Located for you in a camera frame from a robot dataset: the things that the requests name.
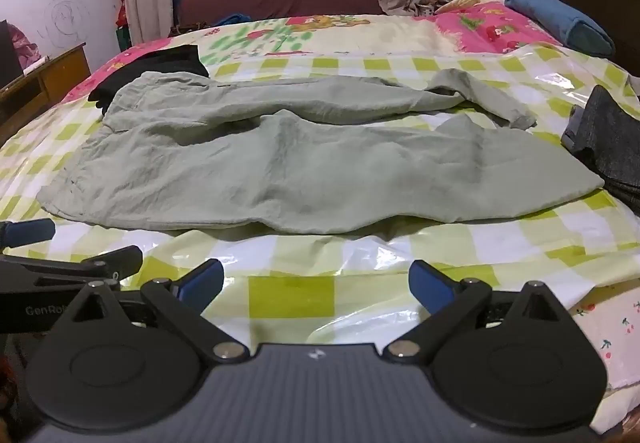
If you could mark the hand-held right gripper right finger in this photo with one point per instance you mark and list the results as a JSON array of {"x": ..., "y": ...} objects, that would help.
[{"x": 430, "y": 285}]

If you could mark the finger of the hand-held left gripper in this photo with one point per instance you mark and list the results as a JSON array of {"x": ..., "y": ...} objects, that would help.
[
  {"x": 110, "y": 260},
  {"x": 30, "y": 230}
]

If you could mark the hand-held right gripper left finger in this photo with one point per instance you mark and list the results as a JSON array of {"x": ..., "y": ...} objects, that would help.
[{"x": 200, "y": 285}]

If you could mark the light green pants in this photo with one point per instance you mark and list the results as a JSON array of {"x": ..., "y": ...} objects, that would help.
[{"x": 300, "y": 163}]

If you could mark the dark grey pants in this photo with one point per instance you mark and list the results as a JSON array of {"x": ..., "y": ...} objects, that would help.
[{"x": 610, "y": 138}]

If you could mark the green white checkered plastic sheet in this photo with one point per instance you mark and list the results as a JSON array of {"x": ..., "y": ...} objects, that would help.
[{"x": 300, "y": 303}]

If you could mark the wooden desk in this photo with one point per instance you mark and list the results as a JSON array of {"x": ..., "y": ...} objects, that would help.
[{"x": 55, "y": 73}]

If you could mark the pink plastic bag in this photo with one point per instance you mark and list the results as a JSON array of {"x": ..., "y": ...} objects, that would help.
[{"x": 25, "y": 48}]

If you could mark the white cherry print sheet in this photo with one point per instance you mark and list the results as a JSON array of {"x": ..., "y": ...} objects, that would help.
[{"x": 615, "y": 338}]

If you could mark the black folded cloth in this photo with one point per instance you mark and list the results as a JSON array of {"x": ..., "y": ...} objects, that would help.
[{"x": 150, "y": 65}]

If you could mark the red and green bag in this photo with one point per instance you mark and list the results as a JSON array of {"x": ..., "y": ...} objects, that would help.
[{"x": 122, "y": 23}]

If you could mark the pink printed pillow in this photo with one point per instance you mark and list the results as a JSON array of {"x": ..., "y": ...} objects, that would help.
[{"x": 490, "y": 25}]

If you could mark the cartoon print bedsheet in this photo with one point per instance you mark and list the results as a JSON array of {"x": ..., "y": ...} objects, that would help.
[{"x": 350, "y": 30}]

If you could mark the blue cloth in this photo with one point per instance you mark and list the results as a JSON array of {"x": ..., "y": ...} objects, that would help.
[{"x": 235, "y": 19}]

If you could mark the crumpled patterned cloth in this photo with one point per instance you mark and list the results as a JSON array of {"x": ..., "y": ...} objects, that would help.
[{"x": 432, "y": 0}]

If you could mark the large blue pillow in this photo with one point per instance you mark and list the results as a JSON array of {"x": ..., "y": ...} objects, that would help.
[{"x": 560, "y": 20}]

